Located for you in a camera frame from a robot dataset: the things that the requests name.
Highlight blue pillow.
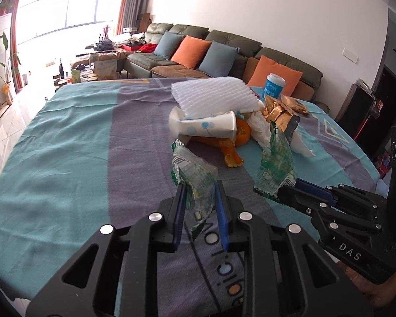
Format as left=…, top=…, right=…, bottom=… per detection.
left=153, top=30, right=183, bottom=60
left=198, top=40, right=240, bottom=77

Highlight white paper cup blue dots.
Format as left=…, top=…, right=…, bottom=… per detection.
left=168, top=106, right=237, bottom=138

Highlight beige snack bag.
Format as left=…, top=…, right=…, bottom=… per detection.
left=95, top=53, right=119, bottom=80

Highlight person's right hand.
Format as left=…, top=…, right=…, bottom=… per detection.
left=345, top=266, right=396, bottom=309

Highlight black folded treadmill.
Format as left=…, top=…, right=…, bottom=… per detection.
left=335, top=78, right=383, bottom=146

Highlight blue cup white lid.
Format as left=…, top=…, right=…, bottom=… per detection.
left=263, top=73, right=286, bottom=100

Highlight brown ottoman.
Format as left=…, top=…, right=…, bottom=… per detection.
left=71, top=48, right=133, bottom=71

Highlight brown cardboard boxes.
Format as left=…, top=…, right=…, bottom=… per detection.
left=139, top=13, right=154, bottom=30

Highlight grey and orange curtain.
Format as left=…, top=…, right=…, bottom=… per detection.
left=117, top=0, right=152, bottom=35

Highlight green sofa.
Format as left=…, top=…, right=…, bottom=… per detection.
left=125, top=22, right=324, bottom=104

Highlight group of glass jars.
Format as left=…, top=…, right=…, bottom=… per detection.
left=54, top=69, right=98, bottom=90

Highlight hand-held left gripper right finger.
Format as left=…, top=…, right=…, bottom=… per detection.
left=214, top=181, right=374, bottom=317

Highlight clear green plastic wrapper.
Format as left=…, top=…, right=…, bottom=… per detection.
left=170, top=139, right=218, bottom=241

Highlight green printed snack wrapper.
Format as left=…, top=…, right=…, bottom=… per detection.
left=253, top=122, right=296, bottom=205

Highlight large window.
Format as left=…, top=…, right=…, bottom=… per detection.
left=18, top=0, right=119, bottom=43

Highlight white foam net sheet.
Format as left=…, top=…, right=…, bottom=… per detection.
left=171, top=77, right=265, bottom=119

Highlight white wall plate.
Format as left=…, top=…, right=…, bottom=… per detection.
left=342, top=49, right=360, bottom=63

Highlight tall potted plant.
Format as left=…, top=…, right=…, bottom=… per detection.
left=0, top=31, right=22, bottom=106

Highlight white standing air conditioner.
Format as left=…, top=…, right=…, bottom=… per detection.
left=0, top=13, right=12, bottom=83

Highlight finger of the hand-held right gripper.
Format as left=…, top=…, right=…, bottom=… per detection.
left=294, top=178, right=388, bottom=207
left=276, top=186, right=385, bottom=241

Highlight orange pillow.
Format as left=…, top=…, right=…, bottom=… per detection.
left=170, top=35, right=212, bottom=70
left=247, top=55, right=302, bottom=98

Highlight small orange peel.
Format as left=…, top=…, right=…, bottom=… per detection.
left=219, top=139, right=245, bottom=168

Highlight crumpled white tissue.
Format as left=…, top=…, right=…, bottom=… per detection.
left=247, top=110, right=317, bottom=157

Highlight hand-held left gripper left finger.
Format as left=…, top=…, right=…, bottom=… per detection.
left=26, top=185, right=189, bottom=317

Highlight large orange peel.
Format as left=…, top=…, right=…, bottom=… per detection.
left=190, top=118, right=252, bottom=148

